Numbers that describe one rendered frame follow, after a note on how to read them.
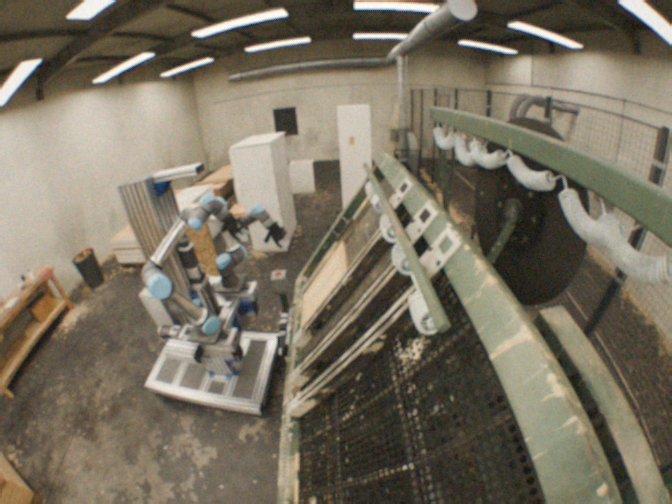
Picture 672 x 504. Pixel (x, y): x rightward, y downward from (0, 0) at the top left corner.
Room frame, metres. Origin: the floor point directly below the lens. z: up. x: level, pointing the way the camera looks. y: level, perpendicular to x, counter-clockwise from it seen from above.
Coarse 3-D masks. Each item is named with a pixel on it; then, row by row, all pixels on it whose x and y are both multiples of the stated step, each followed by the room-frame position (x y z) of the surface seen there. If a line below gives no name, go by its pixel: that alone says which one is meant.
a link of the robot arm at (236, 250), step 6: (216, 198) 1.80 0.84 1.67; (222, 204) 1.78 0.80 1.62; (222, 234) 1.72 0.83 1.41; (228, 234) 1.73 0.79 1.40; (228, 240) 1.72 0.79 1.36; (234, 240) 1.74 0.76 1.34; (228, 246) 1.71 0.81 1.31; (234, 246) 1.72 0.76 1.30; (240, 246) 1.76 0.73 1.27; (228, 252) 1.70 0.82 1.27; (234, 252) 1.69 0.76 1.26; (240, 252) 1.72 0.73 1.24; (234, 258) 1.66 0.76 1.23; (240, 258) 1.70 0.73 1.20
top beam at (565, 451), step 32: (384, 160) 1.58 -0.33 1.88; (416, 192) 0.99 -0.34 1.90; (448, 224) 0.69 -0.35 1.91; (480, 256) 0.54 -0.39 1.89; (480, 288) 0.42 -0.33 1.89; (480, 320) 0.35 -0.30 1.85; (512, 320) 0.29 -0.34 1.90; (512, 352) 0.24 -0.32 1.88; (544, 352) 0.20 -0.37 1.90; (512, 384) 0.18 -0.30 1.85; (544, 384) 0.14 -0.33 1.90; (544, 416) 0.09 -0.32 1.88; (576, 416) 0.06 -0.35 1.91; (544, 448) 0.04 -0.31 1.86; (576, 448) 0.01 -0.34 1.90; (544, 480) -0.01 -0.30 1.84; (576, 480) -0.04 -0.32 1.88; (608, 480) -0.08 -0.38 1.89
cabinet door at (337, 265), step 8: (344, 248) 1.49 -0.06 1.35; (336, 256) 1.51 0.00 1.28; (344, 256) 1.39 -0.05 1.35; (328, 264) 1.54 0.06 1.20; (336, 264) 1.43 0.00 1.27; (344, 264) 1.32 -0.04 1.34; (320, 272) 1.58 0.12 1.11; (328, 272) 1.46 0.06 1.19; (336, 272) 1.35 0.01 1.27; (344, 272) 1.25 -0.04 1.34; (320, 280) 1.49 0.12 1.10; (328, 280) 1.38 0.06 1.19; (336, 280) 1.28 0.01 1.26; (312, 288) 1.52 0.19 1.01; (320, 288) 1.40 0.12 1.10; (328, 288) 1.30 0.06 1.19; (304, 296) 1.55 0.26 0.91; (312, 296) 1.43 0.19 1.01; (320, 296) 1.32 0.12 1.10; (304, 304) 1.46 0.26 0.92; (312, 304) 1.35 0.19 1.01; (304, 312) 1.37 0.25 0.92; (312, 312) 1.27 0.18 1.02; (304, 320) 1.28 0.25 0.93
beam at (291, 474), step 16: (288, 352) 1.10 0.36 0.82; (288, 368) 0.95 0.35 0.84; (288, 432) 0.50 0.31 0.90; (288, 448) 0.41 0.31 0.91; (288, 464) 0.32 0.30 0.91; (304, 464) 0.33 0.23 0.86; (288, 480) 0.23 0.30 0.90; (304, 480) 0.24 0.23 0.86; (288, 496) 0.15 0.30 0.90; (304, 496) 0.16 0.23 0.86
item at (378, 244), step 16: (368, 192) 1.10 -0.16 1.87; (400, 192) 1.10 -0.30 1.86; (400, 208) 1.08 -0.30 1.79; (384, 240) 1.07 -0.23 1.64; (368, 256) 1.07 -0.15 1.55; (352, 272) 1.08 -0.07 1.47; (336, 288) 1.09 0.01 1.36; (352, 288) 1.07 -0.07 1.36; (320, 304) 1.13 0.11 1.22; (336, 304) 1.08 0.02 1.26; (320, 320) 1.08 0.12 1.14; (304, 336) 1.07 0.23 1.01
